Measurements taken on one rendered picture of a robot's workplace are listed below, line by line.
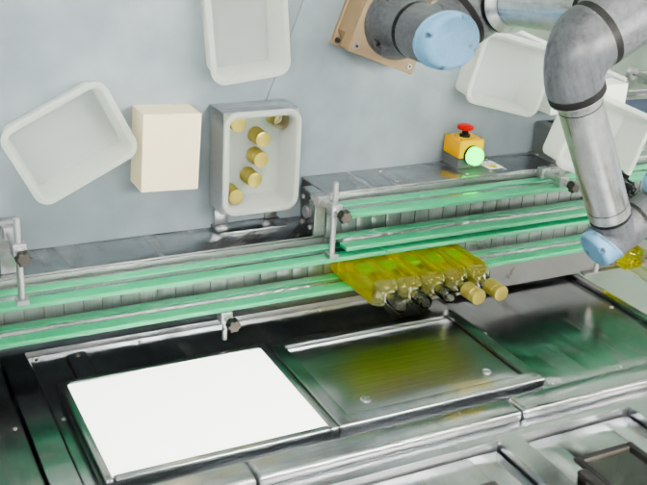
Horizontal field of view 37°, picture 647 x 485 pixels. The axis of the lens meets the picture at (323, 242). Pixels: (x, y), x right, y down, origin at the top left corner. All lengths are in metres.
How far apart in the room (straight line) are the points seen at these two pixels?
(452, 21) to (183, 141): 0.58
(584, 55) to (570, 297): 1.03
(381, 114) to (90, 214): 0.70
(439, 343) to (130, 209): 0.72
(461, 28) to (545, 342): 0.76
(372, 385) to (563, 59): 0.74
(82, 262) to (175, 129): 0.32
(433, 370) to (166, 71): 0.81
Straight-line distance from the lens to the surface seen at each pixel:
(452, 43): 1.93
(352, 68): 2.20
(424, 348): 2.09
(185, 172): 2.01
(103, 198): 2.06
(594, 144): 1.69
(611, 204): 1.77
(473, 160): 2.31
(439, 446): 1.83
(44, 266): 1.98
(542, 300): 2.47
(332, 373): 1.97
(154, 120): 1.96
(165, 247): 2.05
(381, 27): 2.05
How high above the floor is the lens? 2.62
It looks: 55 degrees down
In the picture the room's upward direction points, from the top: 129 degrees clockwise
